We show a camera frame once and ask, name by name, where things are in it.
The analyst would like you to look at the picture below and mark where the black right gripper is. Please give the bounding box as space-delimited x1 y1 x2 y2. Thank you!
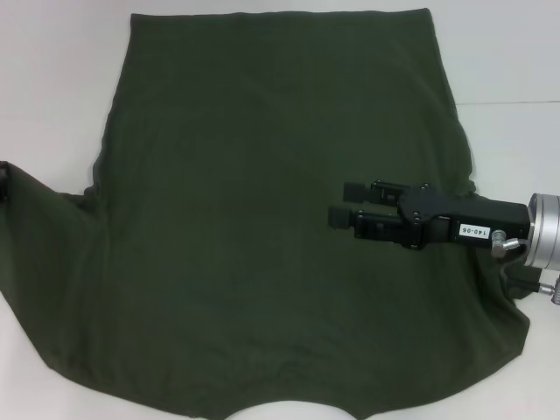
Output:
327 178 530 253

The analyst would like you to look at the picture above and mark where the right gripper cable with connectors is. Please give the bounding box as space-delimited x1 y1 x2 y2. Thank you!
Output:
490 230 560 299

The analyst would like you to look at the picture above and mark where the dark green shirt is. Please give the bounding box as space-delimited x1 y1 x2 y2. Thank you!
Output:
0 8 533 420

